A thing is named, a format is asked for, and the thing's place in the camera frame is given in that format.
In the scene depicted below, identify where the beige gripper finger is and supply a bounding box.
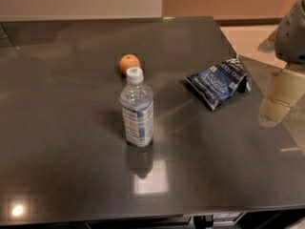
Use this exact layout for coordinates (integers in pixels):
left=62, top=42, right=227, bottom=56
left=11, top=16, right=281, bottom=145
left=263, top=63, right=305, bottom=122

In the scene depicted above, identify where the clear blue-labelled plastic bottle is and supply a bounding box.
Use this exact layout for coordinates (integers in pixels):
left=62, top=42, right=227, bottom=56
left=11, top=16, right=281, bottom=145
left=120, top=67, right=153, bottom=148

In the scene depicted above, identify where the blue chip bag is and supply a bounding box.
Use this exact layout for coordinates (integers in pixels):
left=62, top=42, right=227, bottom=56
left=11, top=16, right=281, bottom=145
left=185, top=56, right=251, bottom=111

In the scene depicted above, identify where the orange fruit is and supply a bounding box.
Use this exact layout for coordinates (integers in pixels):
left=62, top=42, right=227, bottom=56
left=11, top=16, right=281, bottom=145
left=119, top=54, right=140, bottom=75

